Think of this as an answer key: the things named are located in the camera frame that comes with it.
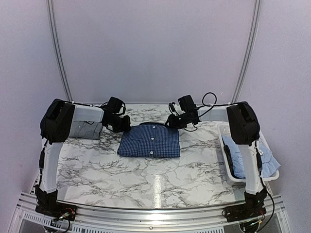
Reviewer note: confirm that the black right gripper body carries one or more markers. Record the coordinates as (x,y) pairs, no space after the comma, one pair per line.
(180,123)

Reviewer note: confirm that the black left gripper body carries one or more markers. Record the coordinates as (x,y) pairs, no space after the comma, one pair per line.
(118,125)

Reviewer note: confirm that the blue checked long sleeve shirt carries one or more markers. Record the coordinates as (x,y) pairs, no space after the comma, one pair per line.
(150,140)

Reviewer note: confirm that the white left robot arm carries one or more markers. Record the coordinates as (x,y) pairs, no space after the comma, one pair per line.
(62,120)

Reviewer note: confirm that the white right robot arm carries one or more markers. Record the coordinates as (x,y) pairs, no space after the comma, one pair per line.
(244,131)

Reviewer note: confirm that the folded grey shirt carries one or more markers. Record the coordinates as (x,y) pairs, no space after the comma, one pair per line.
(82,129)

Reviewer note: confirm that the white plastic laundry basket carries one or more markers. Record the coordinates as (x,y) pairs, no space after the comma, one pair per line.
(224,129)

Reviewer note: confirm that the dark garment in basket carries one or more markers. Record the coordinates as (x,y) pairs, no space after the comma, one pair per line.
(229,159)

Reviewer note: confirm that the light blue shirt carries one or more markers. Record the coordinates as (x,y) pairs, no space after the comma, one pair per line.
(269,164)

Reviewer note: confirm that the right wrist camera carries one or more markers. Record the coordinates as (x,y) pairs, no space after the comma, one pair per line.
(172,109)

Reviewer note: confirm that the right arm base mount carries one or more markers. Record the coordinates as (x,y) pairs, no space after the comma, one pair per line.
(240,212)

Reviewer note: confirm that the aluminium front frame rail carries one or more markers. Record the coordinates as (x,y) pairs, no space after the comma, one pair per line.
(96,219)

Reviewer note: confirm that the right aluminium corner post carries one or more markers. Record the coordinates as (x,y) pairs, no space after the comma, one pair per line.
(248,51)

